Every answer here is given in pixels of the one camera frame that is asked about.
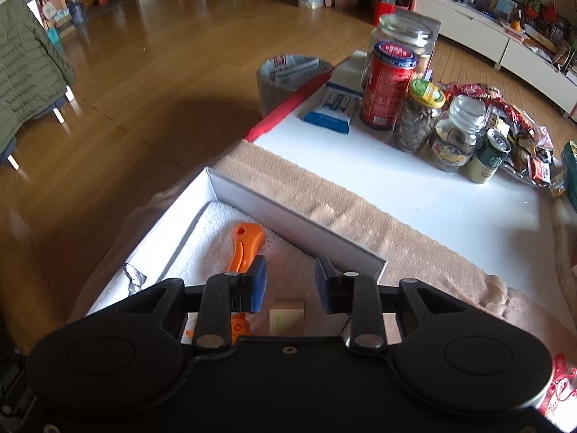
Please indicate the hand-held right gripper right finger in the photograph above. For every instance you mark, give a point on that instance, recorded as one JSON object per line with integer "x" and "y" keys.
{"x": 323, "y": 288}

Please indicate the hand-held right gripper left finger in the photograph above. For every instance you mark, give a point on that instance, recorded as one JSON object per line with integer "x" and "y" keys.
{"x": 257, "y": 284}

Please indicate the orange toy tool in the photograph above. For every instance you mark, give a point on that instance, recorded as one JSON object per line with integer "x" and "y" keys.
{"x": 243, "y": 246}

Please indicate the beige block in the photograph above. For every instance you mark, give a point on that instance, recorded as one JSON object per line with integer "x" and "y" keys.
{"x": 286, "y": 318}

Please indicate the white cardboard box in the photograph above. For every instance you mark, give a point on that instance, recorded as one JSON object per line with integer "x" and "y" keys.
{"x": 288, "y": 225}

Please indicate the grey robot figure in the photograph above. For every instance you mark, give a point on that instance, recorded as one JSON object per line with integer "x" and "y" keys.
{"x": 134, "y": 279}

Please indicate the beige blanket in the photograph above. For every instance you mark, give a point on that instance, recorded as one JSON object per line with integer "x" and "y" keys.
{"x": 360, "y": 221}

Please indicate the blue tissue packet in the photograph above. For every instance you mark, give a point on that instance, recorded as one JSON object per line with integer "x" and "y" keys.
{"x": 333, "y": 108}

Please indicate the nut jar yellow-green lid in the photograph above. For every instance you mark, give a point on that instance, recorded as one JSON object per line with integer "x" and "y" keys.
{"x": 417, "y": 121}

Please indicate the grey trash bin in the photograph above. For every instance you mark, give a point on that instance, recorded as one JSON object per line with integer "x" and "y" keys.
{"x": 279, "y": 90}

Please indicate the green coffee can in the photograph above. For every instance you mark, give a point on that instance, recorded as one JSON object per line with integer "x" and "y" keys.
{"x": 484, "y": 162}

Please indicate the red can blue lid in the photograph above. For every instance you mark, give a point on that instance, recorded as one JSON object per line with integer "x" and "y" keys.
{"x": 385, "y": 90}

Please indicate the pile of snack packets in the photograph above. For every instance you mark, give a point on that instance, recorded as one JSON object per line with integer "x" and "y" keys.
{"x": 527, "y": 144}

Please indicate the pink plastic toy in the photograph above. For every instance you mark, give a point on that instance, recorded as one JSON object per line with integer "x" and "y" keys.
{"x": 561, "y": 388}

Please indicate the large glass jar grey lid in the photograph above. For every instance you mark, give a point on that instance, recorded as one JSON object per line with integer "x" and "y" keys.
{"x": 419, "y": 40}

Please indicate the green tin box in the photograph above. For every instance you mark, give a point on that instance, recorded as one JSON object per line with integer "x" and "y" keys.
{"x": 570, "y": 160}

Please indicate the red bag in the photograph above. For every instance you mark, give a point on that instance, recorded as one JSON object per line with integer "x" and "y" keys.
{"x": 390, "y": 9}

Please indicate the white low cabinet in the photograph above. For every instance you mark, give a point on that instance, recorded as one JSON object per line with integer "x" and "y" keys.
{"x": 473, "y": 27}

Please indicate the green quilted jacket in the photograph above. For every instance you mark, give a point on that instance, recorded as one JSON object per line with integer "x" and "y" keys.
{"x": 27, "y": 67}

